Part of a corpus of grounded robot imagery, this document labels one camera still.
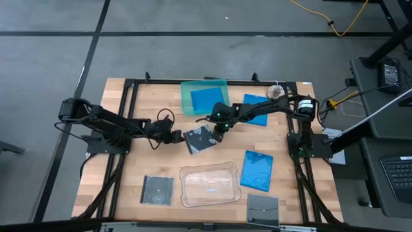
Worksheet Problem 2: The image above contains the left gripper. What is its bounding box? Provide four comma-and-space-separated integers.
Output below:
149, 117, 186, 145

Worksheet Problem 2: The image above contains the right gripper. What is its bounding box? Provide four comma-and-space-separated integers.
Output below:
211, 121, 233, 143

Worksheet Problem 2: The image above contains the black jewel case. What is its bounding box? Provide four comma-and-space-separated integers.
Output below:
182, 124, 219, 156
140, 175, 175, 206

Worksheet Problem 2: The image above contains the blue jewel case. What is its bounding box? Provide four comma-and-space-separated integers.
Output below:
239, 150, 274, 193
190, 86, 225, 112
239, 93, 268, 127

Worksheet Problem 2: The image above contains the dark grey jewel case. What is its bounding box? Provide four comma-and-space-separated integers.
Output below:
247, 194, 280, 227

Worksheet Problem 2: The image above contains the teal plastic bin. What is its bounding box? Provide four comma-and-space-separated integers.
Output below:
180, 79, 230, 117

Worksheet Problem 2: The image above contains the clear plastic bin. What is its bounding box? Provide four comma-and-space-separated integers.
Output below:
179, 161, 242, 208

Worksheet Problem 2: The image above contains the small round white device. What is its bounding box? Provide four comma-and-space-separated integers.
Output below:
266, 84, 286, 101

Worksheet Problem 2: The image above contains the white paper sheet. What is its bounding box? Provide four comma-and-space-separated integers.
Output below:
323, 127, 347, 166

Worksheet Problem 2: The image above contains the grey desk with adapter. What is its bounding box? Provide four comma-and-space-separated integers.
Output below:
350, 56, 412, 140

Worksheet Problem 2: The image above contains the grey desk with keyboard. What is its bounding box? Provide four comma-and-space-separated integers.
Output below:
359, 137, 412, 219

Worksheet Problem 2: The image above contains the white diagonal bar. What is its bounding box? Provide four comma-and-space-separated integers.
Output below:
323, 88, 412, 144

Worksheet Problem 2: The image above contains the dark chair leg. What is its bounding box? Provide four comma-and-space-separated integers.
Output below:
0, 140, 26, 156

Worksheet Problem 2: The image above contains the black power adapter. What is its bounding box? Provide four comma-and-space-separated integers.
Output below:
377, 59, 403, 95

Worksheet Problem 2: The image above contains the black keyboard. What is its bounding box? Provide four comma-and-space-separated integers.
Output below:
379, 155, 412, 205

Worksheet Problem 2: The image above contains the black desk leg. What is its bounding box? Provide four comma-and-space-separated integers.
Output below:
359, 21, 412, 70

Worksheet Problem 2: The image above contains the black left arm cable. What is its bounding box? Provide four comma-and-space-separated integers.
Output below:
141, 108, 177, 151

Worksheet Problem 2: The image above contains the black metal rig frame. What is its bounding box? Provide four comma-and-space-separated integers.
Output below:
71, 71, 344, 226

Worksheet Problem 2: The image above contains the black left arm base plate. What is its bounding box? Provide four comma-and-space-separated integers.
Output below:
82, 130, 133, 155

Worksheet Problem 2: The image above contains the silver aluminium rail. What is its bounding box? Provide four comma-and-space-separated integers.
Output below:
99, 220, 318, 232

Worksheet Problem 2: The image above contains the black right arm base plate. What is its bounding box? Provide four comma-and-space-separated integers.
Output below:
286, 132, 332, 159

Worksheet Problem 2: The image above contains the yellow plug cable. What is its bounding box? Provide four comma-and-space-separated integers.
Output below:
325, 90, 361, 110

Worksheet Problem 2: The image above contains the yellow floor cable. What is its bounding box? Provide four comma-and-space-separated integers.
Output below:
288, 0, 370, 37

